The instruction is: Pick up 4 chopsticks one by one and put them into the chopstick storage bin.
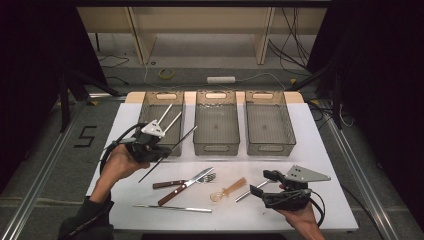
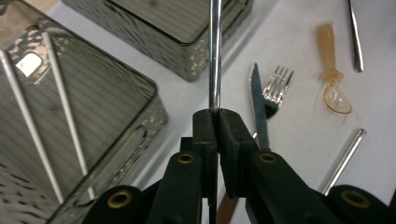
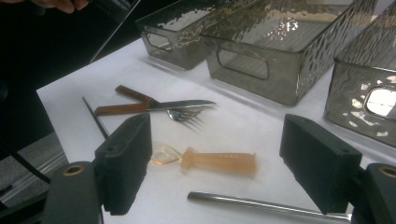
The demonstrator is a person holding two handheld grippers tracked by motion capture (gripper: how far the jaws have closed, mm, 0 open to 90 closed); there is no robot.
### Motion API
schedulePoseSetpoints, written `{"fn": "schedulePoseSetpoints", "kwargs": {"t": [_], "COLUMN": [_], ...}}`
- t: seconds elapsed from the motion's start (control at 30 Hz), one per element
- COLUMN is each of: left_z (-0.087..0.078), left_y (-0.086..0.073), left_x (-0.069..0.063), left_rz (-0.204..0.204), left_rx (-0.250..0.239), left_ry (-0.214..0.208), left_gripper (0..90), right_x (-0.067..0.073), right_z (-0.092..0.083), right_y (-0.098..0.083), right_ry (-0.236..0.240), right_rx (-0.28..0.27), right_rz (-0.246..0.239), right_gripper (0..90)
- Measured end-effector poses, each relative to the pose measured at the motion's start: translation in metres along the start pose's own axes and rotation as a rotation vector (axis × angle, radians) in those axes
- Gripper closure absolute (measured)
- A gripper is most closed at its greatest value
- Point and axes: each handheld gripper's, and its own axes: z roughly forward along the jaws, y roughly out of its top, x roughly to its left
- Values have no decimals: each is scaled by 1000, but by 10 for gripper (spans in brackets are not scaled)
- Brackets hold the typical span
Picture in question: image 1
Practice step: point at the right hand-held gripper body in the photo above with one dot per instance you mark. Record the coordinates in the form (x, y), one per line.
(293, 196)

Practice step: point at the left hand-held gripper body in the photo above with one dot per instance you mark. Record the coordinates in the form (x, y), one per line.
(146, 150)

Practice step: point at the metal spoon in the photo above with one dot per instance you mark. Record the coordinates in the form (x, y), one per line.
(246, 195)

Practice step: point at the black chopstick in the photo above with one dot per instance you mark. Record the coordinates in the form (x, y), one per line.
(183, 136)

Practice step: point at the mesh bin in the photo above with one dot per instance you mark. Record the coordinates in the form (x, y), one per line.
(150, 110)
(216, 133)

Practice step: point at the clear grey plastic bin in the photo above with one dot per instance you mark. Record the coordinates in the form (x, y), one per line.
(270, 126)

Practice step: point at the silver table knife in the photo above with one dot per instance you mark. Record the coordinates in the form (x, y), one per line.
(193, 209)

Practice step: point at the person's right hand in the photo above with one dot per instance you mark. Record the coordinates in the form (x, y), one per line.
(305, 223)

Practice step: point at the person's left hand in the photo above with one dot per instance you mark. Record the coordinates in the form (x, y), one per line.
(120, 165)

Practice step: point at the yellow tape roll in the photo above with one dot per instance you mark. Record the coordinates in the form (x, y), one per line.
(160, 74)

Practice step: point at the black metal stand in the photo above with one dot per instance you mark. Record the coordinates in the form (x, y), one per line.
(64, 100)
(337, 100)

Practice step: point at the white power strip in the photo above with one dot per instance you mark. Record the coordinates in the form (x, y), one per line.
(221, 80)

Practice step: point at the beige wooden shelf unit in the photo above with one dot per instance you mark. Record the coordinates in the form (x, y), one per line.
(200, 20)

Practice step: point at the black curtain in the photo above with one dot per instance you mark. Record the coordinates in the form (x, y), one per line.
(26, 66)
(383, 66)

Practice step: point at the aluminium floor rail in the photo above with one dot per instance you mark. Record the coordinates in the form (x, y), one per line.
(35, 193)
(366, 193)

